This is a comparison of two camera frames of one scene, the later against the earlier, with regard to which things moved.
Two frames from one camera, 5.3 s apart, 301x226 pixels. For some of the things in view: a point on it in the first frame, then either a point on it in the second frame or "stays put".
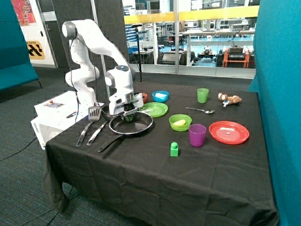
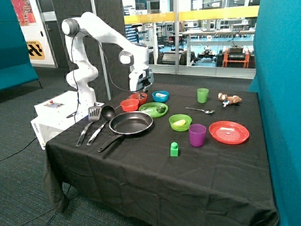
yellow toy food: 179,122 stays put
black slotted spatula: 94,113 stays put
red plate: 229,132 stays put
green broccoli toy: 129,118 -> 161,108
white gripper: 129,105 -> 140,79
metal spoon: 206,111 stays put
